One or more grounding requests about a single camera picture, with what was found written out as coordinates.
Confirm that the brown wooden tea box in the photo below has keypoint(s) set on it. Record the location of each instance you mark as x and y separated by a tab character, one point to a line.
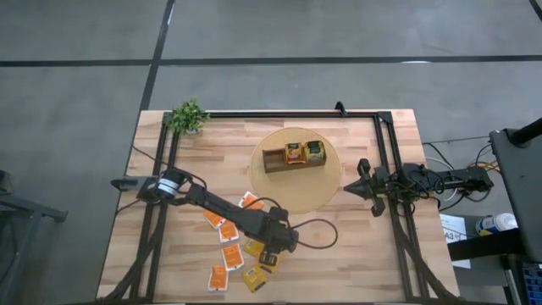
275	161

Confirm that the white paper sheet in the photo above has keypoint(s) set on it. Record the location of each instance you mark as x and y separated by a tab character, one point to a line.
453	231

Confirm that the black clamp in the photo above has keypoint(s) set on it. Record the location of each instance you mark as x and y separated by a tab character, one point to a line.
341	109

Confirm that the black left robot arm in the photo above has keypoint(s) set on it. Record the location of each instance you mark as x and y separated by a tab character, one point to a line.
220	207

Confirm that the green plant in white pot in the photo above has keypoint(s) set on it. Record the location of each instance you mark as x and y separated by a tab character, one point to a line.
186	116

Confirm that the round woven straw placemat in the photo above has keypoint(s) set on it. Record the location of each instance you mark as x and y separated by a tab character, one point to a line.
296	190

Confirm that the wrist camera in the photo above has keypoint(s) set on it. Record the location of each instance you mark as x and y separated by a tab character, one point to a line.
289	242
385	180

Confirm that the black pole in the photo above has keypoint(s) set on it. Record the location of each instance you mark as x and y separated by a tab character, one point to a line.
527	133

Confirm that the dark metal stand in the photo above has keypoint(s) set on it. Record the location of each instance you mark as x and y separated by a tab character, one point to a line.
25	210

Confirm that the white and blue bottle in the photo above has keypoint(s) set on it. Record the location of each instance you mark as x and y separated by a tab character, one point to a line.
497	223

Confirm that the black aluminium table frame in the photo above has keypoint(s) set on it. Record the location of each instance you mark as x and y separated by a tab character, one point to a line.
275	114

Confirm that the orange tea bag packet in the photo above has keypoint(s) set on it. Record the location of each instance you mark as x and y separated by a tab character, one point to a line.
218	278
229	232
247	199
233	256
215	220

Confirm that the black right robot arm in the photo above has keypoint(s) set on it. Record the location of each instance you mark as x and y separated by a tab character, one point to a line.
449	182

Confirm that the dark grey cart top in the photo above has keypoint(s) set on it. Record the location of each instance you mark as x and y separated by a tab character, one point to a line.
521	190

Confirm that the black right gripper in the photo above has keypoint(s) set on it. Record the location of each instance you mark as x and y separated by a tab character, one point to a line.
372	188

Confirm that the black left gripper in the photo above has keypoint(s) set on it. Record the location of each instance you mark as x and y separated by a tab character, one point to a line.
274	237

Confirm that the black cart shelf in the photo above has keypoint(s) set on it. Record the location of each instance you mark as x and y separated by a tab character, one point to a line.
478	247

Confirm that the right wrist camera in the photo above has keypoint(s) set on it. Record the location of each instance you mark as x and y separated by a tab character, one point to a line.
385	180

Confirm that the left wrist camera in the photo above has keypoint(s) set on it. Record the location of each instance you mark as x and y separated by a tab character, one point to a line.
289	242

